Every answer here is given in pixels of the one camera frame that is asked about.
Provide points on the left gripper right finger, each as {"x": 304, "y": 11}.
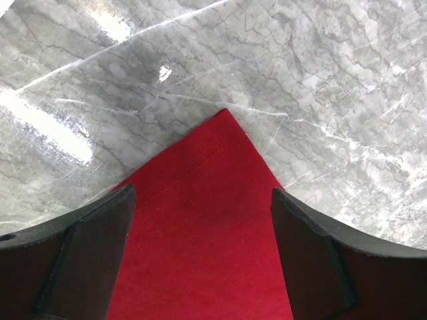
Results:
{"x": 334, "y": 271}

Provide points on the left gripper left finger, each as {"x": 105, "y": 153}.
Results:
{"x": 67, "y": 267}

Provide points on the dark red t-shirt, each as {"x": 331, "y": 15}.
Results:
{"x": 202, "y": 243}

